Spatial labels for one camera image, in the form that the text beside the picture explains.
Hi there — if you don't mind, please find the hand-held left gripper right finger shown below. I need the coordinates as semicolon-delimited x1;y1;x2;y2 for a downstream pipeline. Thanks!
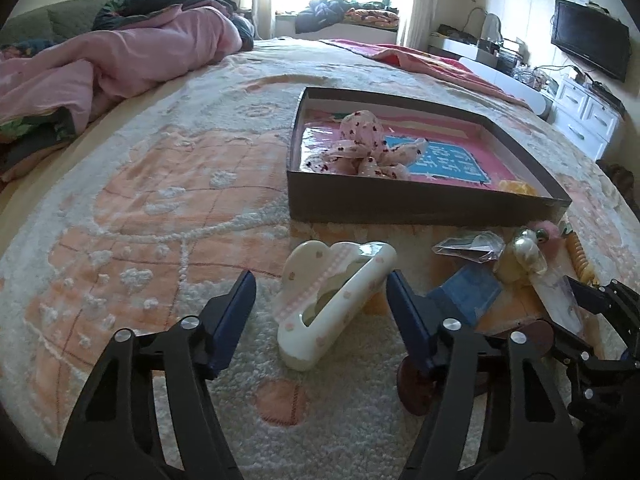
386;269;588;480

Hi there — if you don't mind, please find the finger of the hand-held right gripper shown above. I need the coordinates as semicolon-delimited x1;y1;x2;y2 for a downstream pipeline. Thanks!
566;275;640;331
547;330;601;376

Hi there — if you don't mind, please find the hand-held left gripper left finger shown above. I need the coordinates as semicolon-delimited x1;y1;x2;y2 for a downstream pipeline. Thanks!
55;269;258;480

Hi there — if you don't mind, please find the amber spiral hair tie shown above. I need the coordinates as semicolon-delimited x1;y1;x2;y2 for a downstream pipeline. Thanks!
566;232;597;286

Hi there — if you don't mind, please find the dark maroon hair clip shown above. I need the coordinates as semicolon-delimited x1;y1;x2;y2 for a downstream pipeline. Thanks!
397;320;553;416

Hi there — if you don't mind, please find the white cloud-shaped hair claw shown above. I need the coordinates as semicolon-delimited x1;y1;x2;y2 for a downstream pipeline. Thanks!
272;240;398;372

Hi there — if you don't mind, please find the clear plastic bag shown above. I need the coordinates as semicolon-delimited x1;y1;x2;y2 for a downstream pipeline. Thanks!
432;231;507;263

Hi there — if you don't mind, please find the pink pompom hair clip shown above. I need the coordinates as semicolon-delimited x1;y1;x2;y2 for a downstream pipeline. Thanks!
525;219;566;243

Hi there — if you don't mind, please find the cream pearly hair clip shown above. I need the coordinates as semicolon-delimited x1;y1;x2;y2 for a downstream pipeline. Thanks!
495;227;548;286

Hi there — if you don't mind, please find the brown cardboard box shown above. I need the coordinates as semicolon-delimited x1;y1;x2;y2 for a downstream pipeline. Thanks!
286;86;572;225

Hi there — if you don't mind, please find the marbled white hair clip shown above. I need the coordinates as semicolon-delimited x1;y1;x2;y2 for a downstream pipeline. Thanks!
530;270;586;336

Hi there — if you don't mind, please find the orange hair accessory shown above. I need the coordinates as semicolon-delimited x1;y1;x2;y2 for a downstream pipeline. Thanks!
497;179;538;196

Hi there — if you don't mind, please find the pink dotted fabric scrunchie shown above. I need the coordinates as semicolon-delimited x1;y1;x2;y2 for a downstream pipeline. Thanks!
304;110;430;181

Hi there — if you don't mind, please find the white drawer cabinet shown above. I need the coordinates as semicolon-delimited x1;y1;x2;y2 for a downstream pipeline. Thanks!
552;72;626;161

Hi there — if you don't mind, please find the white bed footboard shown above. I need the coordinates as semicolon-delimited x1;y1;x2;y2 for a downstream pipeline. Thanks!
457;56;553;121

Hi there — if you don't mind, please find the red printed blanket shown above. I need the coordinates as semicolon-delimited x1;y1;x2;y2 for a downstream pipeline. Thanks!
320;38;533;108

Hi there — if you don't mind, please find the black flat television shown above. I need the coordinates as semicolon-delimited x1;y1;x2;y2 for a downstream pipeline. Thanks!
551;0;631;82

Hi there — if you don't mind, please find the white cluttered desk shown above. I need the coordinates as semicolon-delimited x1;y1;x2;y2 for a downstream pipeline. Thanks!
430;25;528;68

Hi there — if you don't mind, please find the pink quilt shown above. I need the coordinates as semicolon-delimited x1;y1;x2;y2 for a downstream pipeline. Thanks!
0;2;246;181

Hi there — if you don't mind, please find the white arched mirror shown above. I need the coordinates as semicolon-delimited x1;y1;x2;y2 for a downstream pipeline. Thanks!
482;12;503;43

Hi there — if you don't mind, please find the orange floral cushion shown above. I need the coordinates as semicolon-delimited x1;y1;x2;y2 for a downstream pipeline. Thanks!
345;7;401;26

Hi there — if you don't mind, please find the dark clothes pile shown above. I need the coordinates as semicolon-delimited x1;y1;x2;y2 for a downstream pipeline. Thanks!
295;0;351;36

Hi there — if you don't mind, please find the dark floral quilt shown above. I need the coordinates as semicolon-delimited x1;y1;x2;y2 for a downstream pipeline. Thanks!
92;0;236;31

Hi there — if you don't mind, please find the green padded headboard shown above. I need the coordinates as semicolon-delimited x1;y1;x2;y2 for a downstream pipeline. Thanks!
0;0;118;46

